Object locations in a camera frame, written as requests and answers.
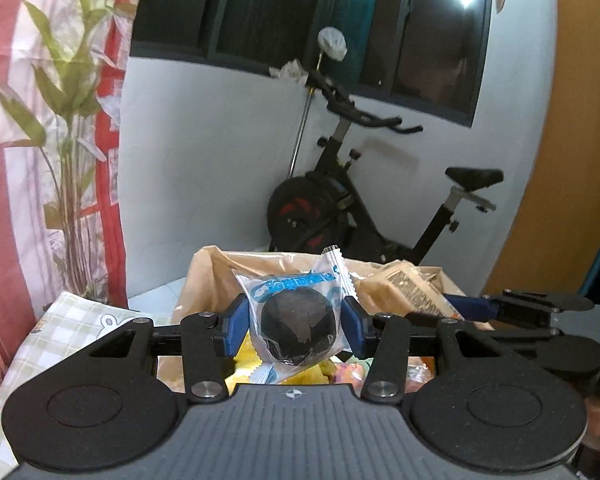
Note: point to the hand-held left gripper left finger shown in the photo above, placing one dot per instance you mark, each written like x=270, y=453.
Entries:
x=236, y=322

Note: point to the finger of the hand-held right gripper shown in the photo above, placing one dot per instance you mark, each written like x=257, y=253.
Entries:
x=530, y=321
x=472, y=306

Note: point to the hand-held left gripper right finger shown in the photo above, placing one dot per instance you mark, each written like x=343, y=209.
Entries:
x=356, y=327

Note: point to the orange snack packet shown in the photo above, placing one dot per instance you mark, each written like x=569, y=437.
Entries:
x=350, y=372

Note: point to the plastic-lined cardboard box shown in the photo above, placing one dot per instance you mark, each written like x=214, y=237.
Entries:
x=212, y=280

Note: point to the clear packet with dark cake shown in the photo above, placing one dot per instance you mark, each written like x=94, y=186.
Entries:
x=300, y=325

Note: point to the yellow snack packet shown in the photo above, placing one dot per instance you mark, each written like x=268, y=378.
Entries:
x=315, y=372

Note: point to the brown snack packet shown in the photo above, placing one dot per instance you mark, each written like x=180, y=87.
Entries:
x=405, y=285

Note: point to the black exercise bike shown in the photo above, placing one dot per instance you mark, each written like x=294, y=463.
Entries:
x=325, y=200

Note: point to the orange wooden door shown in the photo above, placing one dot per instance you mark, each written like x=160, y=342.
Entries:
x=555, y=185

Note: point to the checked tablecloth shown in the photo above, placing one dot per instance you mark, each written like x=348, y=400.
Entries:
x=70, y=320

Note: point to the metal pole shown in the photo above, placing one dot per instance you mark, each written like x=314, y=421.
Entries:
x=305, y=120

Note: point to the crumpled white tissue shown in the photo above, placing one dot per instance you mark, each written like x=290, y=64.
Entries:
x=290, y=70

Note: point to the white plastic bag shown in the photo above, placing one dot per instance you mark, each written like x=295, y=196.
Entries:
x=332, y=44

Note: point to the dark window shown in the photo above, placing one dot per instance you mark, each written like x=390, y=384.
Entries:
x=280, y=15

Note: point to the printed wall backdrop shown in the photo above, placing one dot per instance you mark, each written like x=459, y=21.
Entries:
x=40, y=135

